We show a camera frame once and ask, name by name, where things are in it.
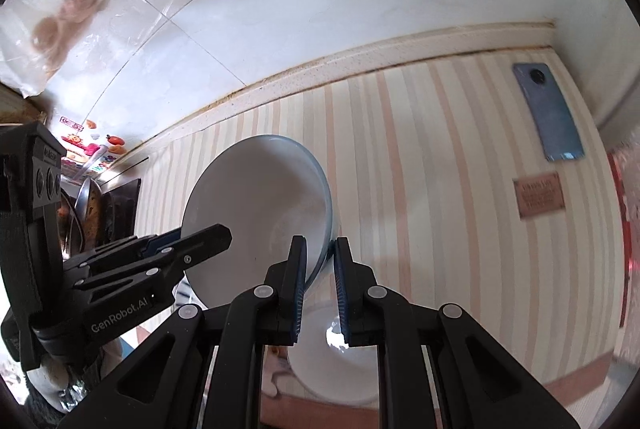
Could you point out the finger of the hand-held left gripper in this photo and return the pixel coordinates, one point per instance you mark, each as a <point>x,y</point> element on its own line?
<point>160,241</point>
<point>200,244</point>

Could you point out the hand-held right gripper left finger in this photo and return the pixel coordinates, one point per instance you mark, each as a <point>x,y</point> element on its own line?
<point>297,294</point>

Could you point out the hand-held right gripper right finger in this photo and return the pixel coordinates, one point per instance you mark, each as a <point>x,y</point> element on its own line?
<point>342,294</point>

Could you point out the white bowl blue rim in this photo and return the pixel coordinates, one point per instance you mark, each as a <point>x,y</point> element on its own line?
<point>250,199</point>

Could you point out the white bowl floral print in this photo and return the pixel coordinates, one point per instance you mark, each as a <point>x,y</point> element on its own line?
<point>325,374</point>

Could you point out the black gas stove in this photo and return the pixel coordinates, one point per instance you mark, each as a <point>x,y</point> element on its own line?
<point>120,209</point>

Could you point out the striped cat print counter mat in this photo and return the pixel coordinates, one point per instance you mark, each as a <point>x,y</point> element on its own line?
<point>450,234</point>

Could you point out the clear plastic bag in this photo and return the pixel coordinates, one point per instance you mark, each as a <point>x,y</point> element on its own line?
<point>50,34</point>

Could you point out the blue smartphone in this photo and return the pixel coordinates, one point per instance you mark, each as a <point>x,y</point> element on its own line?
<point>547,109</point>

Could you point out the colourful wall sticker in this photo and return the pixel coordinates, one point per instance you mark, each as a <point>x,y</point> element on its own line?
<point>75,141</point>

